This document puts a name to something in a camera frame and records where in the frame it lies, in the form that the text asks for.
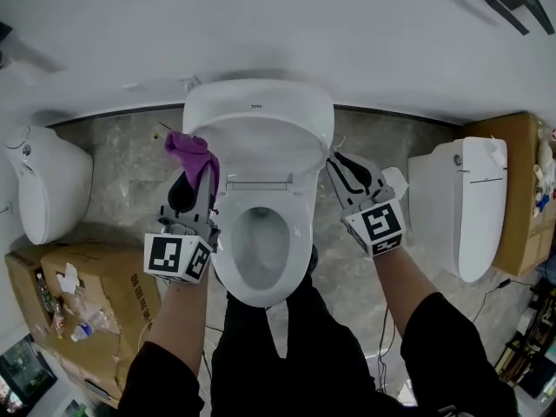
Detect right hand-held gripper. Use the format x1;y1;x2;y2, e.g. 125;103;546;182
325;151;409;259

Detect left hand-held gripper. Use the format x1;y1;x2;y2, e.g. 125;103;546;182
142;162;222;285

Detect purple cloth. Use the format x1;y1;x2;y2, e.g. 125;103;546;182
163;129;221;190

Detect white toilet lid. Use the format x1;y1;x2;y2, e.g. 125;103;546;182
190;114;330;191

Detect person's right forearm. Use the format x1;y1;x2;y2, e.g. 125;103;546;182
372;245;440;339

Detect person's left forearm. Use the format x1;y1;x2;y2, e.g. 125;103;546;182
145;275;210;378

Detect white toilet with curved tank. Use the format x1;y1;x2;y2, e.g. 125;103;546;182
182;78;336;309

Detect boxy white toilet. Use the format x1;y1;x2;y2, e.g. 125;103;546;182
407;136;509;284

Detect rounded white toilet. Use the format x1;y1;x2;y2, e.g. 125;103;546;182
3;123;95;247

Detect white paper strip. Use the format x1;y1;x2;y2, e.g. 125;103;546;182
381;167;410;199

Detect large printed cardboard box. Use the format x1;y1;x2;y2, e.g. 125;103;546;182
39;241;163;408

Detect crumpled white tissue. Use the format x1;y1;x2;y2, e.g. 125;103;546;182
56;261;82;294

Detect clear plastic wrap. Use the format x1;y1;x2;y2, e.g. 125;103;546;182
64;284;121;334

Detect blue label plastic bottle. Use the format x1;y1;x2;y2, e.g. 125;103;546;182
69;314;108;344

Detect green label plastic bottle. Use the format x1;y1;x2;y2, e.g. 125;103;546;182
36;273;51;308

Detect wide brown cardboard box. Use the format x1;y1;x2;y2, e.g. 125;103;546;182
459;110;556;278

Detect red label plastic bottle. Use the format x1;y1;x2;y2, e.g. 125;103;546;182
50;297;66;341

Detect person's black trousers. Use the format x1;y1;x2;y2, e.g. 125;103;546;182
209;249;380;417

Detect plain cardboard box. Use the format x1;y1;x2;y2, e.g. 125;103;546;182
3;249;56;347

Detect assorted small bottles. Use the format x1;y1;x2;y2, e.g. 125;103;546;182
533;126;556;215

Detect person's black top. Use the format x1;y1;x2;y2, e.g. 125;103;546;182
117;292;519;417

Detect window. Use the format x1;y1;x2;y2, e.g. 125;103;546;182
0;334;58;417

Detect black floor cable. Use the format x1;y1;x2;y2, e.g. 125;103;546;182
376;305;401;394

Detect black cable with adapter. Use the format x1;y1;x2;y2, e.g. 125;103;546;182
471;277;513;326

